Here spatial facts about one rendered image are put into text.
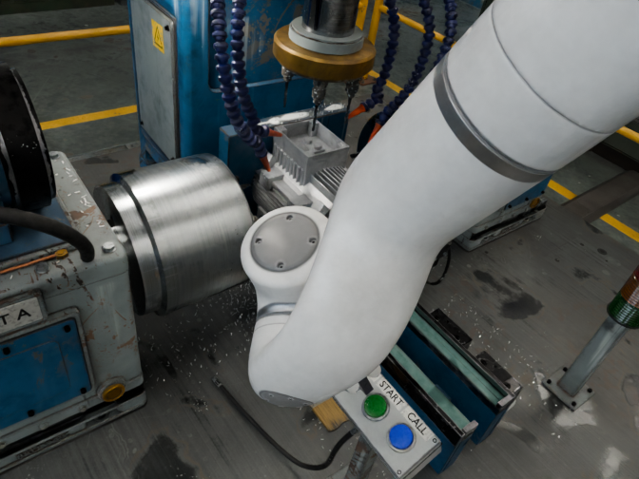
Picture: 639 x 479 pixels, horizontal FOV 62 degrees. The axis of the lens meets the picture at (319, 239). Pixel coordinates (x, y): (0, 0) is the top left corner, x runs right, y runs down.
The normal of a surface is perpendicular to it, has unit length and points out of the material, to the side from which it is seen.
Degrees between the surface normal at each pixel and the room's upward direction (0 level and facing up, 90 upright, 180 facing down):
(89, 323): 89
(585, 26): 90
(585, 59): 97
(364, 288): 62
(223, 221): 51
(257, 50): 90
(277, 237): 25
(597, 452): 0
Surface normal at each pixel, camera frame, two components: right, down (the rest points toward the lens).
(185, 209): 0.43, -0.33
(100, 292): 0.58, 0.58
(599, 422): 0.14, -0.75
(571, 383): -0.80, 0.29
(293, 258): -0.18, -0.48
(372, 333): 0.25, 0.36
